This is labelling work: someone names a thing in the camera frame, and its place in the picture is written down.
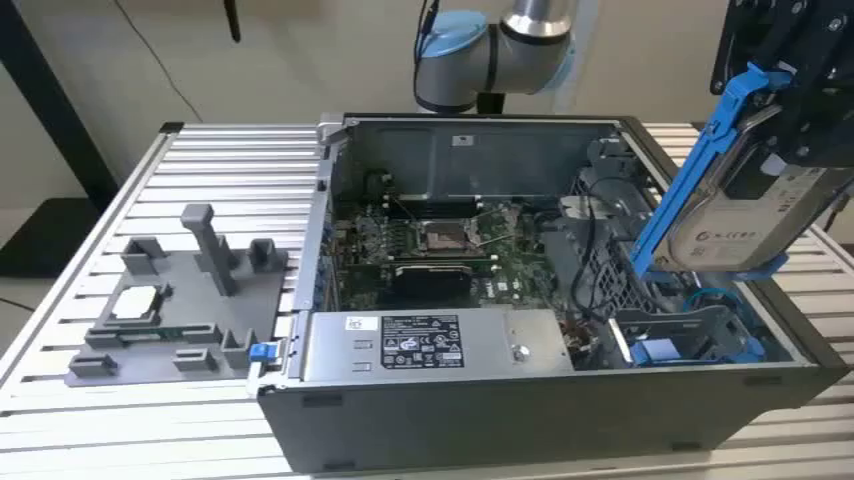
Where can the black open PC case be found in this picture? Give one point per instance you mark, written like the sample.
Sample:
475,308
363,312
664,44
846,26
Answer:
467,425

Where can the black RAM slot bank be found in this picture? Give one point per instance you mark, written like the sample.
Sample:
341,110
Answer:
433,207

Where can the CPU socket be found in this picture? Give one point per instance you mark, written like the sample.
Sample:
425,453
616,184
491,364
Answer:
443,237

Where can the green motherboard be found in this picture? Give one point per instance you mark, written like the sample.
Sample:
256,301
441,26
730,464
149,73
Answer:
520,270

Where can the grey perforated drive cage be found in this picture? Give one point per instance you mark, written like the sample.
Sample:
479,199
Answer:
614,260

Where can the silver CPU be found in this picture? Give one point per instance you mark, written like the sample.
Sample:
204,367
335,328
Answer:
136,302

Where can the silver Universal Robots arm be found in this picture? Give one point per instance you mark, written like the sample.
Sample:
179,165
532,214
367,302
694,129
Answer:
507,70

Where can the silver power supply unit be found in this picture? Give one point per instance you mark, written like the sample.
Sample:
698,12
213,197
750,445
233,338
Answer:
480,345

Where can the hard disk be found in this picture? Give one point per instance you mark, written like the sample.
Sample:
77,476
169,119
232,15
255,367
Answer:
734,235

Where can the black hanging antenna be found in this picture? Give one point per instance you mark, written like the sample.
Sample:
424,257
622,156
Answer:
232,20

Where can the grey disk bay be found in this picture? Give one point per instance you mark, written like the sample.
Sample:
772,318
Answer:
667,315

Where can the black frame post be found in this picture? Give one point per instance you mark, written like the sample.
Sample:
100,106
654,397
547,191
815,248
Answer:
49,100

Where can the black graphics card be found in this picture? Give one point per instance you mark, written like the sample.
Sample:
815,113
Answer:
429,285

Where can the blue case latch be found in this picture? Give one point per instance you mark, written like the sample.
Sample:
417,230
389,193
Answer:
260,351

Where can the metal locking lever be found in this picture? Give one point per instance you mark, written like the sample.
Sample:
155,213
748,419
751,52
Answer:
405,209

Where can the grey parts rack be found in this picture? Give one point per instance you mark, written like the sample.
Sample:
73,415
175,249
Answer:
193,300

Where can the green RAM stick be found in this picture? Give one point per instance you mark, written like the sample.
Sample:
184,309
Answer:
169,332

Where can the blue disk carrier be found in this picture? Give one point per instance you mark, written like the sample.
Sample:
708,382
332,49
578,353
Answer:
652,351

